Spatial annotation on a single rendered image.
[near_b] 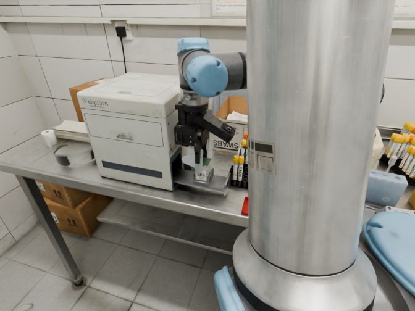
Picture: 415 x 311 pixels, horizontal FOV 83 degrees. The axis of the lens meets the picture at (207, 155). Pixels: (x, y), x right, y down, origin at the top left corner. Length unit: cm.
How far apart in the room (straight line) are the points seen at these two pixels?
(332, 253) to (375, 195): 67
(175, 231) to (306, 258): 130
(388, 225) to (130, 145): 63
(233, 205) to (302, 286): 54
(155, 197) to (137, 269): 97
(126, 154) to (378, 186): 75
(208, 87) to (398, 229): 35
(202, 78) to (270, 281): 35
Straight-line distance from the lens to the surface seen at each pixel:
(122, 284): 165
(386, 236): 30
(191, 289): 156
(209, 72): 46
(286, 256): 19
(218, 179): 75
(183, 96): 60
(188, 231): 145
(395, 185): 83
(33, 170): 107
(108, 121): 74
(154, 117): 65
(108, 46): 148
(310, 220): 17
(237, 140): 93
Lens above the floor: 137
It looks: 32 degrees down
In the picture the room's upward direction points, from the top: straight up
